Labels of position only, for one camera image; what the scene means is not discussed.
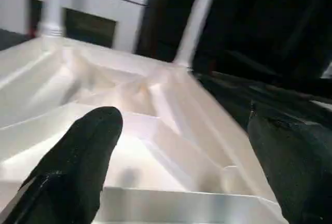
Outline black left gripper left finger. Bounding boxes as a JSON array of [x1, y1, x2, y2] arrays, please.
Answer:
[[0, 106, 123, 224]]

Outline white glass-door cabinet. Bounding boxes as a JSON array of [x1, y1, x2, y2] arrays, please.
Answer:
[[0, 0, 150, 53]]

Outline black mat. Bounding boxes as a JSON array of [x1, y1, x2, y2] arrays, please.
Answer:
[[0, 28, 332, 152]]

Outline white plastic table leg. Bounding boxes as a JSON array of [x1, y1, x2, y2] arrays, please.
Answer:
[[38, 0, 65, 39], [172, 0, 223, 71]]

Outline black backdrop cloth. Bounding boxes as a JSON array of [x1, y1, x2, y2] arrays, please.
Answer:
[[134, 0, 332, 79]]

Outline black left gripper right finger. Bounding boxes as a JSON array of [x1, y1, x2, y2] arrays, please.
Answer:
[[247, 99, 332, 224]]

